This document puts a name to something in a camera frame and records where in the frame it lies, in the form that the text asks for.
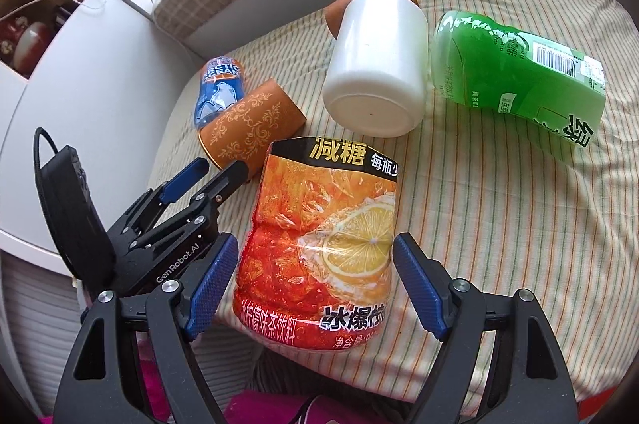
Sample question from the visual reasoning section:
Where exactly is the green tea bottle cup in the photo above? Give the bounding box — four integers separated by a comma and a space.
430, 10, 607, 148

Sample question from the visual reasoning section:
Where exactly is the blue label water bottle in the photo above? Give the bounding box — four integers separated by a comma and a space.
193, 56, 245, 129

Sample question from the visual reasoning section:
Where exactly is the white plastic cup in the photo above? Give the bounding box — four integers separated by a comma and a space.
323, 0, 429, 138

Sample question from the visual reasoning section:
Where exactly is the orange lemon tea bottle cup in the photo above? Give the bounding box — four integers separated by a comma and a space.
233, 137, 400, 352

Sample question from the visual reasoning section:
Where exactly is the white cabinet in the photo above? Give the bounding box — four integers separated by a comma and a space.
1, 0, 200, 274

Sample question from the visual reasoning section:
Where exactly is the red white vase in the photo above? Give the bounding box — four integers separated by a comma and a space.
12, 21, 53, 78

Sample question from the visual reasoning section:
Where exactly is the pink clothing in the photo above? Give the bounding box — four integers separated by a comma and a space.
39, 333, 416, 424

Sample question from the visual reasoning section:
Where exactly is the brown patterned paper cup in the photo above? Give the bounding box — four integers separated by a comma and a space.
198, 79, 306, 177

